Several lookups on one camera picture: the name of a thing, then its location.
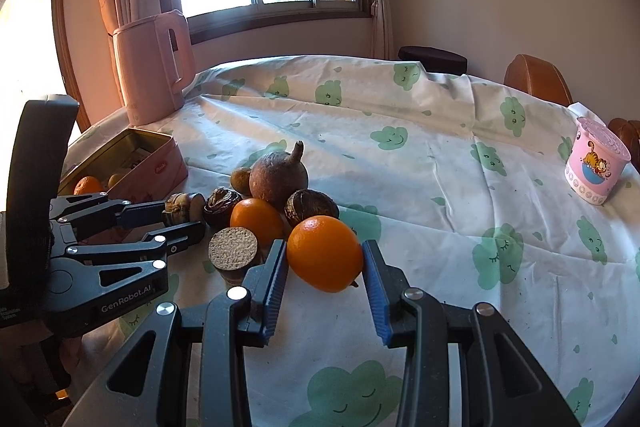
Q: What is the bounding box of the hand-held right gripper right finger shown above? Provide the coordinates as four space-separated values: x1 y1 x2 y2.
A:
361 239 581 427

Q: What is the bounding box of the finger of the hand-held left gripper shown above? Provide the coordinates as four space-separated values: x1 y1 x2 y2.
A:
49 191 170 244
64 221 207 265

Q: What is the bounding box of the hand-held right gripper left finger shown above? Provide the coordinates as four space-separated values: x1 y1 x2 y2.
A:
62 239 291 427

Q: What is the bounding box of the striped brown water chestnut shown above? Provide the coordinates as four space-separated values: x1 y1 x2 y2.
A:
164 192 206 226

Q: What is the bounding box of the cardboard box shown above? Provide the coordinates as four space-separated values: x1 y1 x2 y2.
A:
57 128 189 208

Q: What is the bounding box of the cut brown root piece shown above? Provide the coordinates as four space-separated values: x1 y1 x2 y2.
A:
208 227 261 288

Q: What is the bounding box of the large oval orange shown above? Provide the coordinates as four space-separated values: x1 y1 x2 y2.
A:
286 215 364 294

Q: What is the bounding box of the round orange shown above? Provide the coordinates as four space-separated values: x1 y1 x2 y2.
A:
230 198 285 248

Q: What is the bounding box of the dark brown water chestnut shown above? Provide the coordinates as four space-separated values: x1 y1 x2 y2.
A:
284 189 340 228
202 187 244 230

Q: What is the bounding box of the printed paper leaflet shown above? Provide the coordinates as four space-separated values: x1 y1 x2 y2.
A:
131 146 157 168

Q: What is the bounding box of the small orange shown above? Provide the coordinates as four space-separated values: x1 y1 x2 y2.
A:
73 176 103 196

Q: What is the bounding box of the small brown round fruit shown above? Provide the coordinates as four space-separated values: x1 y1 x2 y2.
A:
230 167 253 196

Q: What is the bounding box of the brown round root with stem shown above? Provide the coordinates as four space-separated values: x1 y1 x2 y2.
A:
249 140 309 212

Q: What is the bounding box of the pink electric kettle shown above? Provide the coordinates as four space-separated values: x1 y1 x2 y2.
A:
111 9 197 126

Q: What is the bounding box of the black round stool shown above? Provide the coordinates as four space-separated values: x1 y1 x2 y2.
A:
397 46 468 76

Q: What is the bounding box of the pink cartoon cat cup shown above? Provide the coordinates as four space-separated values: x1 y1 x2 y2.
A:
564 117 632 206

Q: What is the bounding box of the brown leather chair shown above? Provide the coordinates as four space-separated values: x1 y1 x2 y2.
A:
503 54 573 108
607 118 640 168

